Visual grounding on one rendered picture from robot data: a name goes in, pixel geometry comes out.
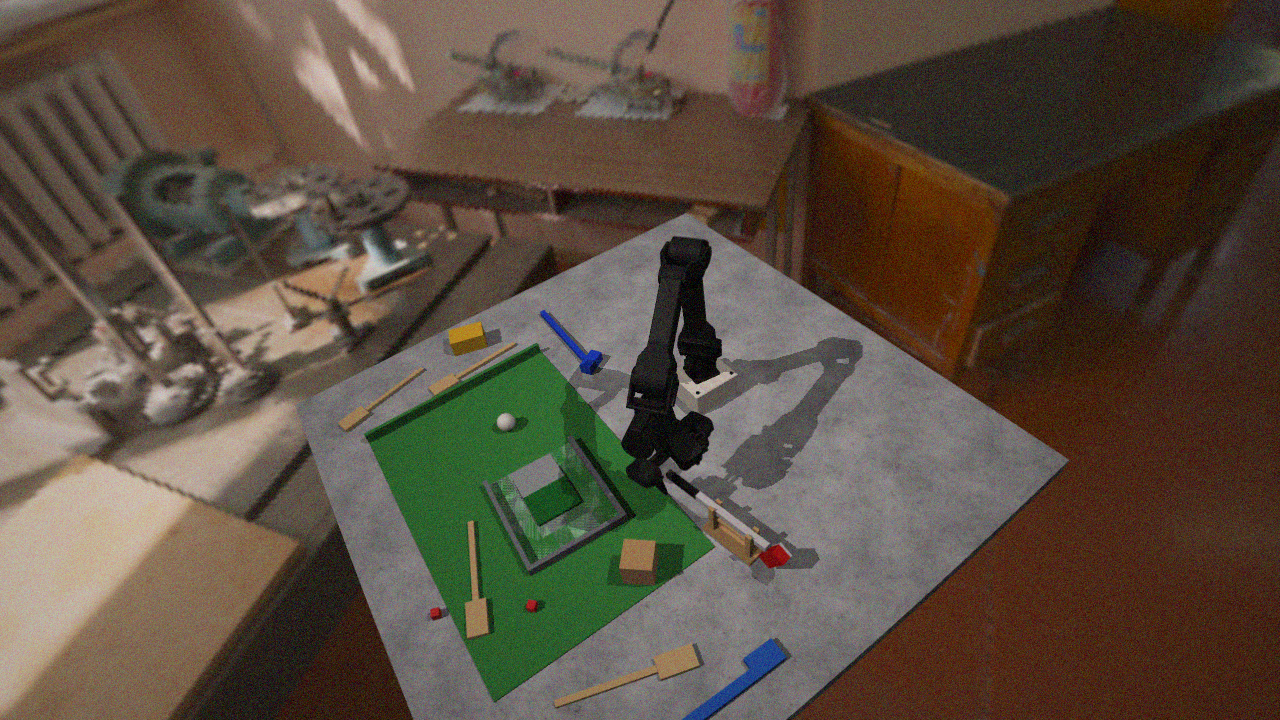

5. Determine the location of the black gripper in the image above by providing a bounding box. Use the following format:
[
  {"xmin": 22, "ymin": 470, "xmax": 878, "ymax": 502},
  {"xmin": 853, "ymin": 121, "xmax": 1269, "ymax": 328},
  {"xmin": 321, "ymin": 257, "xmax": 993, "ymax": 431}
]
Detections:
[{"xmin": 626, "ymin": 411, "xmax": 714, "ymax": 495}]

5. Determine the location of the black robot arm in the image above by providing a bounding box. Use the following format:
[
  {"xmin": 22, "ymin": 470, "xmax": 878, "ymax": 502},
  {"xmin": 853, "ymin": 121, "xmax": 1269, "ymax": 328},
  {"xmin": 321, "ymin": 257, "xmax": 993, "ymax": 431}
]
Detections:
[{"xmin": 621, "ymin": 236, "xmax": 722, "ymax": 471}]

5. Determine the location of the yellow block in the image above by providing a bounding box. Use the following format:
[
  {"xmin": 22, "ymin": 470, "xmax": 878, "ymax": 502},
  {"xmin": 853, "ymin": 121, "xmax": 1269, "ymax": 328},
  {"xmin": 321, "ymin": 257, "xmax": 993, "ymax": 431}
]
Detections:
[{"xmin": 449, "ymin": 322, "xmax": 488, "ymax": 356}]

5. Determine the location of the green mat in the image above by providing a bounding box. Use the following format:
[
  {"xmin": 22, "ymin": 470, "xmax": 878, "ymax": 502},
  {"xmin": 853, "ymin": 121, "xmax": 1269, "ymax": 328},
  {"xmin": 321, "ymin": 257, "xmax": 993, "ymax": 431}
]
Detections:
[{"xmin": 369, "ymin": 351, "xmax": 716, "ymax": 702}]

